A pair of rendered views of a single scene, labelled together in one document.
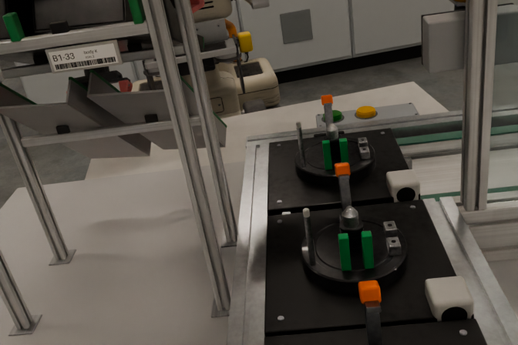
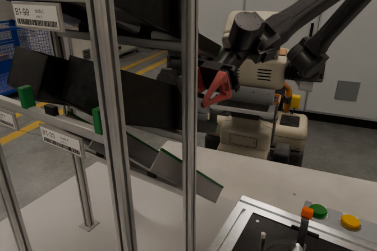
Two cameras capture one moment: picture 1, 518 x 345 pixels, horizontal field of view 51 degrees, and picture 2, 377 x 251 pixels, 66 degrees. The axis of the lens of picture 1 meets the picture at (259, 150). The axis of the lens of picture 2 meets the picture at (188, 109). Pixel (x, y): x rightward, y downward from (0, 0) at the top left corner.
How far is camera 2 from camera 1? 0.42 m
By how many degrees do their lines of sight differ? 23
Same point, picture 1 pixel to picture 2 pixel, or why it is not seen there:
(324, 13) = (369, 88)
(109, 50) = (76, 144)
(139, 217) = (149, 217)
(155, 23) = (111, 139)
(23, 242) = not seen: hidden behind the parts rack
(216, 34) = (266, 99)
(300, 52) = (343, 107)
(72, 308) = not seen: outside the picture
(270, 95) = (297, 143)
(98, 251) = (109, 232)
